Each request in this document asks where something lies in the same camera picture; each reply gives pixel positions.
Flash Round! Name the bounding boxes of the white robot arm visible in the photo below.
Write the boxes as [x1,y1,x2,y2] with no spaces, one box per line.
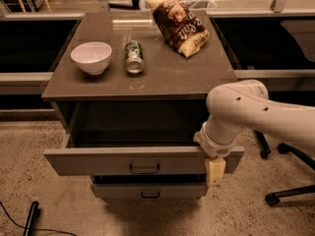
[194,80,315,186]

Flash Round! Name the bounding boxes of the grey top drawer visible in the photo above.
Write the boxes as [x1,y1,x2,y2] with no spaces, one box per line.
[43,100,246,177]

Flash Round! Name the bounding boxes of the black floor cable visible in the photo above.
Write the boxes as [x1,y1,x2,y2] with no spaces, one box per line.
[0,200,78,236]

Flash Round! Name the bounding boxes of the green soda can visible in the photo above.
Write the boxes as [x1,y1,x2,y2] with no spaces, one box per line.
[124,40,144,75]

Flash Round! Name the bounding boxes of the black office chair base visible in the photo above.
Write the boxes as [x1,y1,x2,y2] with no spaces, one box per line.
[254,131,315,207]

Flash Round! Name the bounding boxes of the white bowl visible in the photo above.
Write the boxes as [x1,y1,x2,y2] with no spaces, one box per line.
[71,41,112,75]

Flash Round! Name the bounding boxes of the grey drawer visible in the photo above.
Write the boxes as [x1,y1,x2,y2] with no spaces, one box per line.
[43,100,246,177]
[91,183,208,199]

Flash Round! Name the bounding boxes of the black floor post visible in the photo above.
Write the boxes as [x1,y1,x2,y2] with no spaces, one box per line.
[23,201,40,236]

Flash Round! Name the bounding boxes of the grey drawer cabinet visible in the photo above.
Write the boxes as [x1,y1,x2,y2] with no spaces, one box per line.
[42,12,236,185]

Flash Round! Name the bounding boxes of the grey bottom drawer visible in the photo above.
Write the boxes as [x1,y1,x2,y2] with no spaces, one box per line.
[91,183,208,199]

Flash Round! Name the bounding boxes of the brown chip bag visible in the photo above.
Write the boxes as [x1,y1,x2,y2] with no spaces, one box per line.
[147,0,209,58]

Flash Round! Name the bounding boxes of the clear plastic bin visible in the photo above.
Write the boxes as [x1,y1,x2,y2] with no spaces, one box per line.
[140,0,218,10]

